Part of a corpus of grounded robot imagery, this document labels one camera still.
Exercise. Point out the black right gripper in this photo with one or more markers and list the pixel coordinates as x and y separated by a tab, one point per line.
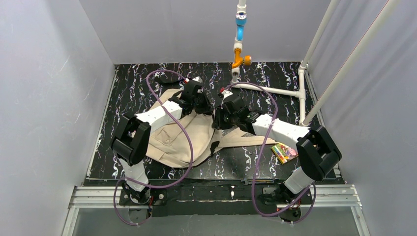
220	115

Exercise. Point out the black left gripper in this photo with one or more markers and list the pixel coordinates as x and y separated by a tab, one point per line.
202	104

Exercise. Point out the beige canvas backpack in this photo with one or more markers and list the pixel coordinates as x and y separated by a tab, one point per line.
169	145

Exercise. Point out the colourful crayon box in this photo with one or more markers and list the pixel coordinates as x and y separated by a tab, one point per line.
284	153

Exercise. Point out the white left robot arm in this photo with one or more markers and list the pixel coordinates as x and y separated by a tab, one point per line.
131	139

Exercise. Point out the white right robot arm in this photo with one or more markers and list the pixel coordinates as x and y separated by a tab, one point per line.
317	151

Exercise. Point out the blue orange pipe fitting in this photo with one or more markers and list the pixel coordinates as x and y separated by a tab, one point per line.
241	39

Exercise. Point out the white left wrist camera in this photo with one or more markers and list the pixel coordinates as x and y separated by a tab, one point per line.
197	79

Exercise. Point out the white PVC pipe frame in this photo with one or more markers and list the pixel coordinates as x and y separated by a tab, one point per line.
346	29

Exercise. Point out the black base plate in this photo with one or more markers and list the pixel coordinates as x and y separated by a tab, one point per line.
214	197

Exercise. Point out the aluminium rail frame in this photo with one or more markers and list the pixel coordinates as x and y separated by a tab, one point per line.
333	195

